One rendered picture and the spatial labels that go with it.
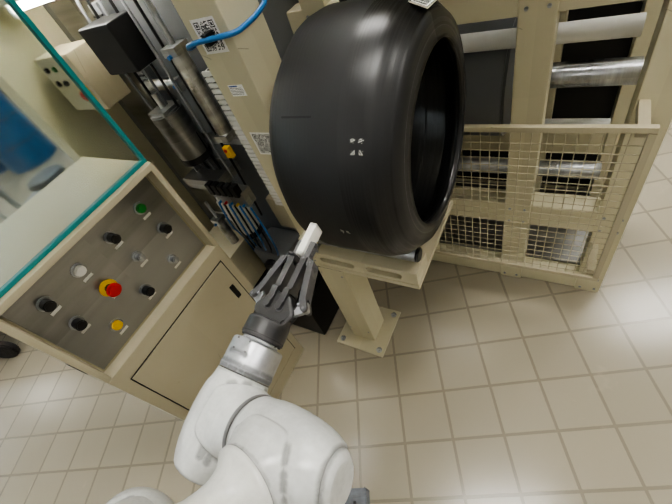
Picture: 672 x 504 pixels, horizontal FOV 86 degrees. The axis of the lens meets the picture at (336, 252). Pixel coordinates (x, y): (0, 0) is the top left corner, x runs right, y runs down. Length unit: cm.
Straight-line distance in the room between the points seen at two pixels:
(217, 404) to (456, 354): 144
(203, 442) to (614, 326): 179
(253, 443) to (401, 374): 143
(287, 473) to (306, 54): 70
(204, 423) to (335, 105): 56
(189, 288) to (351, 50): 94
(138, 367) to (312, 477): 96
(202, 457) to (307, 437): 19
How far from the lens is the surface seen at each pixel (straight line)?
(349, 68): 73
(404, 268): 108
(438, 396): 181
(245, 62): 97
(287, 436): 48
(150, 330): 132
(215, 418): 58
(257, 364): 60
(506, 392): 182
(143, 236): 128
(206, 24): 99
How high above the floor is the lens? 172
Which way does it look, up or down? 46 degrees down
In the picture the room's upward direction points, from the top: 25 degrees counter-clockwise
